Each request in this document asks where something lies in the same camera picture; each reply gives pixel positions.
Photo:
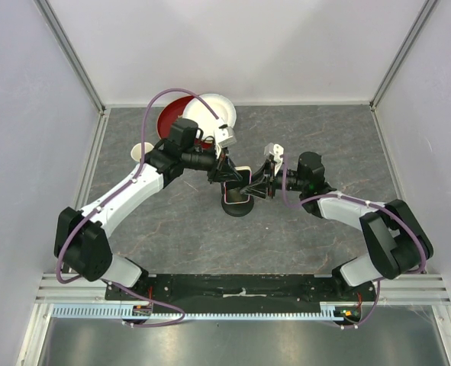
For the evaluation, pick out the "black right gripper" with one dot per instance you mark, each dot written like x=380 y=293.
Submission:
x=259 y=190

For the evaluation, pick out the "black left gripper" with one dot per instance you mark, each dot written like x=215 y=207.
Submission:
x=223 y=169

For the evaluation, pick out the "pink smartphone black screen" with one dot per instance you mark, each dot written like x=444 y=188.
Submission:
x=231 y=190

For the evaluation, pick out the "black phone stand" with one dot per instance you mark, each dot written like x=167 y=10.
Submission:
x=238 y=210

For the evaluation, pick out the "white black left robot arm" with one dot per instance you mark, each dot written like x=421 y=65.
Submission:
x=82 y=235

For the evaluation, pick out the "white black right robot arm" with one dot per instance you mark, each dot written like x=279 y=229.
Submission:
x=396 y=244

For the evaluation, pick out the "red round tray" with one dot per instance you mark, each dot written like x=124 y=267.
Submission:
x=170 y=126

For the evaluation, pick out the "blue white paper cup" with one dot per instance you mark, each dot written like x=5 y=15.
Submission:
x=139 y=150

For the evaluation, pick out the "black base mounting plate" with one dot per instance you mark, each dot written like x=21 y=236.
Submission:
x=172 y=288

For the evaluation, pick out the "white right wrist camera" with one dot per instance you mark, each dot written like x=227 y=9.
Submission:
x=274 y=153

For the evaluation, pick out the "light blue cable duct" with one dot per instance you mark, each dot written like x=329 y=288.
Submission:
x=134 y=312

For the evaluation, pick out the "aluminium front rail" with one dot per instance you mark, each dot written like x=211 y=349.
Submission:
x=417 y=289

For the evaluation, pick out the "aluminium frame post left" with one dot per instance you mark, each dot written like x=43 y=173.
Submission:
x=57 y=30

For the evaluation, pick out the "aluminium frame post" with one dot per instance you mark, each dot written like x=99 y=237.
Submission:
x=423 y=16
x=57 y=30

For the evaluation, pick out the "aluminium frame post right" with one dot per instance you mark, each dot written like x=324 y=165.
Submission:
x=423 y=16

